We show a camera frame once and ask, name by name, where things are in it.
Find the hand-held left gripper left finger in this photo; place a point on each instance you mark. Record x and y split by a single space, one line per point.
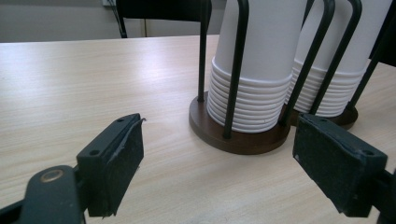
109 161

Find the black chair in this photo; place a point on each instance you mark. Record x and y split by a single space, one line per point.
162 11

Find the stack of white paper cups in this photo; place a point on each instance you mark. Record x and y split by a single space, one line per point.
258 62
339 59

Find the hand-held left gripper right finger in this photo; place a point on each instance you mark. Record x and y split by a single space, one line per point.
336 158

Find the cup holder with brown base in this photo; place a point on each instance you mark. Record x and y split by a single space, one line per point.
345 118
239 137

